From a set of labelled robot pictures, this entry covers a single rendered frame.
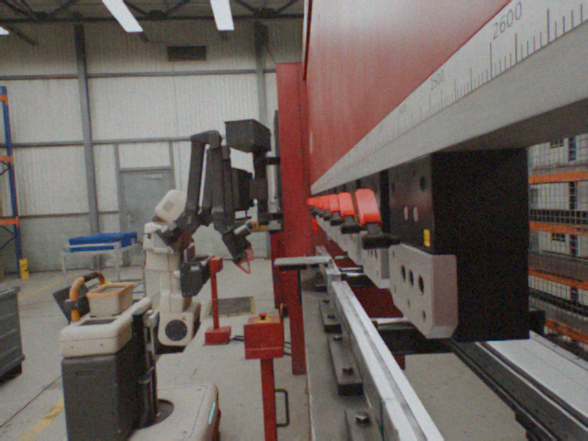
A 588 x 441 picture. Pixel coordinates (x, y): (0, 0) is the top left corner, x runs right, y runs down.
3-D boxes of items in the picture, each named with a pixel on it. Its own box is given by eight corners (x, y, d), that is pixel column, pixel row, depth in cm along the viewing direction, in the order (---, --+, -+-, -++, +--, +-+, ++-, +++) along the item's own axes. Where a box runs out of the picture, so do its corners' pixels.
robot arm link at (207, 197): (207, 144, 216) (204, 141, 206) (231, 147, 217) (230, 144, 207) (199, 223, 218) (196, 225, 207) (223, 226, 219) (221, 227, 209)
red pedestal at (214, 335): (207, 338, 379) (201, 254, 375) (231, 336, 379) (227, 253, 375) (201, 345, 359) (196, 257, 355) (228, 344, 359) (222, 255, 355)
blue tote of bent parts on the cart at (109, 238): (84, 251, 469) (82, 236, 468) (126, 248, 473) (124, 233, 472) (69, 254, 434) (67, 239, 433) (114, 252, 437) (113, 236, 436)
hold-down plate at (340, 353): (327, 344, 114) (326, 334, 114) (345, 344, 114) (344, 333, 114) (338, 396, 84) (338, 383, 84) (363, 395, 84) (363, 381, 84)
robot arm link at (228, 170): (220, 149, 217) (218, 146, 206) (231, 148, 217) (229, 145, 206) (225, 225, 219) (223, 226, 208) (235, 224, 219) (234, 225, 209)
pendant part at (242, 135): (250, 225, 352) (244, 131, 347) (276, 224, 347) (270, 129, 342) (230, 230, 302) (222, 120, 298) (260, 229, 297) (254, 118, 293)
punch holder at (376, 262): (362, 271, 68) (358, 177, 67) (411, 268, 68) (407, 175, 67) (381, 291, 53) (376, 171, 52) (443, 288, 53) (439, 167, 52)
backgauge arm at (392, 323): (361, 348, 144) (359, 311, 143) (533, 340, 144) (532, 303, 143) (365, 357, 136) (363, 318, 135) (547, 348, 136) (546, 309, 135)
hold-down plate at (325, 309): (319, 307, 154) (318, 299, 154) (333, 306, 154) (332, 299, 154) (324, 333, 124) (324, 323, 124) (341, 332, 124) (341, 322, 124)
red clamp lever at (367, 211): (351, 186, 49) (364, 243, 42) (383, 185, 49) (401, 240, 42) (350, 197, 50) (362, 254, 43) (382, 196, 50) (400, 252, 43)
